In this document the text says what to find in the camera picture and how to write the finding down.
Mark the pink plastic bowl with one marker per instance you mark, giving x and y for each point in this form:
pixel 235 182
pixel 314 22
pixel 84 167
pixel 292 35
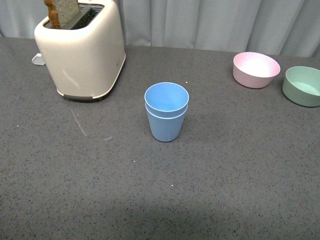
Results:
pixel 254 70

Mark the white power plug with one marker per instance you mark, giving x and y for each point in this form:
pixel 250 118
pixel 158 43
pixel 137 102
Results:
pixel 38 60

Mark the toasted bread slice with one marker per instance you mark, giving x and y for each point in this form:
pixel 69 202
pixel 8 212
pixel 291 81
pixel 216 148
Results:
pixel 61 12

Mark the cream white toaster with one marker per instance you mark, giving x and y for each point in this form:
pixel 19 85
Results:
pixel 84 58

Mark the grey curtain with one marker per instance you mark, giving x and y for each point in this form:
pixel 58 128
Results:
pixel 274 27

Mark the light blue plastic cup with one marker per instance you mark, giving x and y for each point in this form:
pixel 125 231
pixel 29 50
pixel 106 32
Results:
pixel 166 99

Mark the green plastic bowl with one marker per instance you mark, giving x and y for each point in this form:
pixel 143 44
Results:
pixel 302 86

